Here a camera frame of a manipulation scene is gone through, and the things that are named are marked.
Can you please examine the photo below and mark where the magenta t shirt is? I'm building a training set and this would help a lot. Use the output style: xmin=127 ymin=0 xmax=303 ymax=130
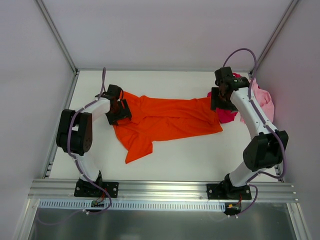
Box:
xmin=206 ymin=72 xmax=245 ymax=125

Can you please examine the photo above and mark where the orange t shirt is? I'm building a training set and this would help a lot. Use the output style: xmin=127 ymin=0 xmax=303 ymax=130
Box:
xmin=113 ymin=92 xmax=223 ymax=164

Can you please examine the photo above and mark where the light pink t shirt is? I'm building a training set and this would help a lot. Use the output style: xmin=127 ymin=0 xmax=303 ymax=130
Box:
xmin=252 ymin=78 xmax=275 ymax=122

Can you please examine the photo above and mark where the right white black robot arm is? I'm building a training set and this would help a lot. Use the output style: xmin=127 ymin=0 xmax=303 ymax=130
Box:
xmin=207 ymin=66 xmax=289 ymax=200

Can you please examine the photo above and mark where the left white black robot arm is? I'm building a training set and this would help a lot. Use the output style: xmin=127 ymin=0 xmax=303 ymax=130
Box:
xmin=56 ymin=84 xmax=132 ymax=197

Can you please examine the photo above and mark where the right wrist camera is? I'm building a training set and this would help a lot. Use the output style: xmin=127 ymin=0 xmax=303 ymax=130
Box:
xmin=214 ymin=66 xmax=234 ymax=81

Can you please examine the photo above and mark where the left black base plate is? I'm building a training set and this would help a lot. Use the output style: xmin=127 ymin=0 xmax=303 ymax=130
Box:
xmin=73 ymin=179 xmax=119 ymax=198

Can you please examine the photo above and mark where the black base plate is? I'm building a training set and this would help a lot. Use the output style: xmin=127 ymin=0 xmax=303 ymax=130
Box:
xmin=206 ymin=182 xmax=252 ymax=200
xmin=73 ymin=179 xmax=119 ymax=198

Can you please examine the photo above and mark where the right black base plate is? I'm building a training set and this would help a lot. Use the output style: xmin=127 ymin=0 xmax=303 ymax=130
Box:
xmin=206 ymin=182 xmax=252 ymax=200

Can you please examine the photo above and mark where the white slotted cable duct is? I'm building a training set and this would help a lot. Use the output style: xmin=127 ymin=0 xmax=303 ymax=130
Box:
xmin=38 ymin=199 xmax=226 ymax=212

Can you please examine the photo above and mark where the aluminium mounting rail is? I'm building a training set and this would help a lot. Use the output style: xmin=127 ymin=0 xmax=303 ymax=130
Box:
xmin=27 ymin=178 xmax=299 ymax=203

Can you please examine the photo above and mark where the right aluminium frame post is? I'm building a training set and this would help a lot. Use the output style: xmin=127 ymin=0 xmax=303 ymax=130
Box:
xmin=249 ymin=0 xmax=301 ymax=76

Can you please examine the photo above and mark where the aluminium frame post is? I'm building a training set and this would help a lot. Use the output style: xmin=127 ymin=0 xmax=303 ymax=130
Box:
xmin=34 ymin=0 xmax=78 ymax=75
xmin=249 ymin=0 xmax=301 ymax=76

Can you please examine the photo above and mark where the left aluminium frame post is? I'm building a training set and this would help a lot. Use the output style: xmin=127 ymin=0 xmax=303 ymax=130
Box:
xmin=34 ymin=0 xmax=78 ymax=75

